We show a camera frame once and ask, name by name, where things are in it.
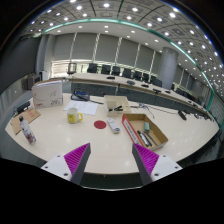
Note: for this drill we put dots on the large white cardboard box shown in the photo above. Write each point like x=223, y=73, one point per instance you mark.
x=46, y=95

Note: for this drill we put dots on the group of round ceiling lights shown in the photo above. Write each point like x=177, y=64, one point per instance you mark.
x=106, y=5

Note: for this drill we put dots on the black clip tool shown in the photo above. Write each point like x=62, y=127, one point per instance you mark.
x=115, y=108

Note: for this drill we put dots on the brown cardboard box red-edged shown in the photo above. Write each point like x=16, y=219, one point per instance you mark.
x=157, y=131

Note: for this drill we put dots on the beige divided organizer box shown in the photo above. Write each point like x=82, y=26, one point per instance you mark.
x=116, y=101

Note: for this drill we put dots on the clear bottle with black cap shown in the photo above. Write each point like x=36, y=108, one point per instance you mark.
x=27, y=131

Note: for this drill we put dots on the row of black office chairs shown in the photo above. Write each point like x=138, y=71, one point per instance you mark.
x=115, y=70

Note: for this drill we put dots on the black desk microphone base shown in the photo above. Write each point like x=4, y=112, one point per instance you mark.
x=111, y=77
x=156, y=90
x=144, y=85
x=131, y=82

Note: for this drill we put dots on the black marker pen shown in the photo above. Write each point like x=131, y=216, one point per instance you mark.
x=151, y=139
x=144, y=138

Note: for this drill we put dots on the white remote control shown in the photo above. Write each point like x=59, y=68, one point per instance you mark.
x=113, y=126

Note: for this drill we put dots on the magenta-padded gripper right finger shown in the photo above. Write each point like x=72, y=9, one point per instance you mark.
x=163, y=165

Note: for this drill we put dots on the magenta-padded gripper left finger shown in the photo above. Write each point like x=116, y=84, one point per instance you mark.
x=60, y=165

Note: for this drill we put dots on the teal eraser block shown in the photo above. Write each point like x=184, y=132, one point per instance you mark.
x=146, y=127

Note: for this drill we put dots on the black table microphone unit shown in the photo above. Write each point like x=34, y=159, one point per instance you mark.
x=182, y=115

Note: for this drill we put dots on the grey boxy monitor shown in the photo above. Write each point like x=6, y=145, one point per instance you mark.
x=33, y=81

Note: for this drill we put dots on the white mug with yellow print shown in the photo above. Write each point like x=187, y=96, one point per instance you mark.
x=72, y=115

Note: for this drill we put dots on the brown paper envelope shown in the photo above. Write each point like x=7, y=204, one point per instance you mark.
x=26, y=118

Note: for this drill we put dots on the flat round red coaster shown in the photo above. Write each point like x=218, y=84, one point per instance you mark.
x=100, y=124

